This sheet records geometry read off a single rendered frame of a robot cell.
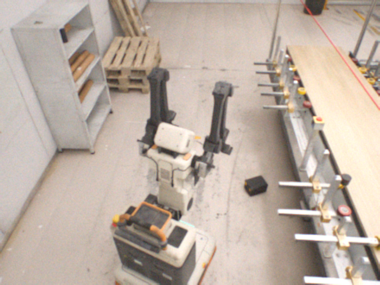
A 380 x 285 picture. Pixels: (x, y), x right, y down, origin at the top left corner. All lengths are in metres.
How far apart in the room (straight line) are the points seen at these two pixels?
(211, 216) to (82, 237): 1.26
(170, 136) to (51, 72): 1.83
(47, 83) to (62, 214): 1.34
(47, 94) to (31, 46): 0.52
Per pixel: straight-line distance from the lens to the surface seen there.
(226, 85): 1.76
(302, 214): 2.14
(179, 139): 1.78
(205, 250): 2.55
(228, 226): 3.01
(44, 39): 3.19
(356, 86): 3.60
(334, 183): 2.01
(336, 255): 2.34
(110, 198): 3.32
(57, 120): 3.68
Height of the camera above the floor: 2.50
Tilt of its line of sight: 41 degrees down
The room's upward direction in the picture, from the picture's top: 1 degrees counter-clockwise
